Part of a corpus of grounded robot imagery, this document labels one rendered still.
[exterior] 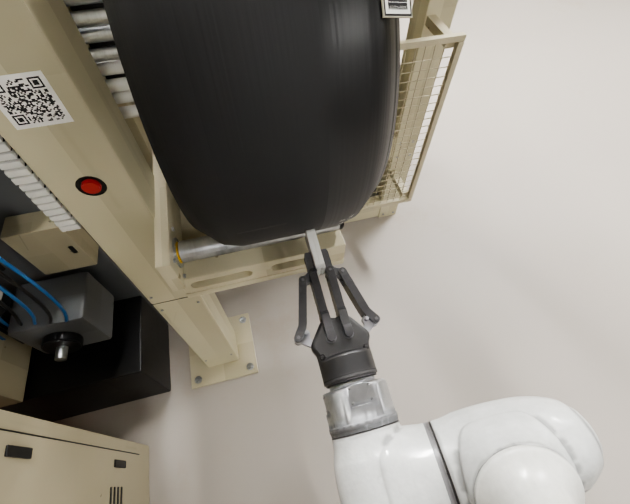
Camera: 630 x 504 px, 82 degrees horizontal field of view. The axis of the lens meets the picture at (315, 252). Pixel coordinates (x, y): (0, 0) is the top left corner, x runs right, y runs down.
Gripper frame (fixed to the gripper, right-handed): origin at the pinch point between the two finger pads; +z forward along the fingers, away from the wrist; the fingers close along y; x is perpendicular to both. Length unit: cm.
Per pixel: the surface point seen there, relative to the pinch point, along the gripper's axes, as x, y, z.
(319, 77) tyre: -26.7, -1.1, 6.4
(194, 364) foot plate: 104, 45, 10
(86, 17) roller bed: -4, 33, 61
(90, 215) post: 6.6, 37.2, 19.7
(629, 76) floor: 121, -278, 141
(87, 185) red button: -1.0, 34.0, 20.2
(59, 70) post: -19.4, 28.1, 23.2
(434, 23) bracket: 14, -55, 71
